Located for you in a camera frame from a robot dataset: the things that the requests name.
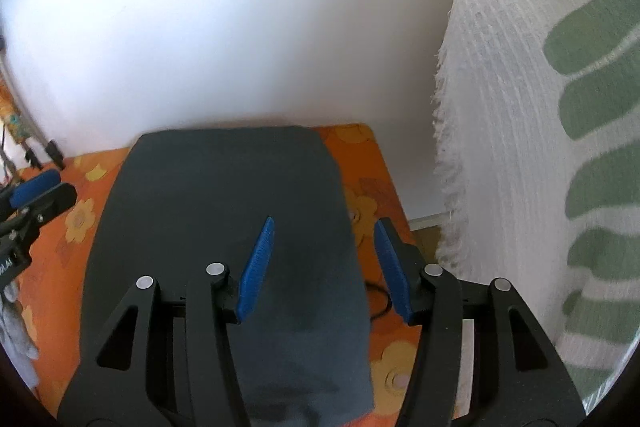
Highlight orange floral bed sheet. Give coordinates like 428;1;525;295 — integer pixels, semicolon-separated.
12;123;476;423

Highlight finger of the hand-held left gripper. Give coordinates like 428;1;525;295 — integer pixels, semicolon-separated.
10;169;62;208
22;184;78;228

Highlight green striped white blanket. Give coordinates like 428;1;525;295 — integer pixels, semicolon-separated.
431;0;640;413

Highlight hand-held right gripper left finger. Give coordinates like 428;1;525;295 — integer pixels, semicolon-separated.
57;216;276;427

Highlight orange patterned scarf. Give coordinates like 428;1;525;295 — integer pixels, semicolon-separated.
0;82;26;142

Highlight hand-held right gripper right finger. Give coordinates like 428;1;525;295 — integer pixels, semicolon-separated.
374;217;587;427

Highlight silver black tripod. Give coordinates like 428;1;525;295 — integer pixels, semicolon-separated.
0;37;66;188

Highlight dark grey pants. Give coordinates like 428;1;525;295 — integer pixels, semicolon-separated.
80;127;393;427

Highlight grey cloth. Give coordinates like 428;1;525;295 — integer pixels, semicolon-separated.
0;282;38;363

